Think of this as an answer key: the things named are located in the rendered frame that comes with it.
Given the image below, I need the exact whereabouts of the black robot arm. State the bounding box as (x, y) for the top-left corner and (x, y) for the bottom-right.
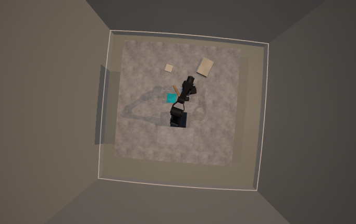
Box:
(170, 76), (197, 126)

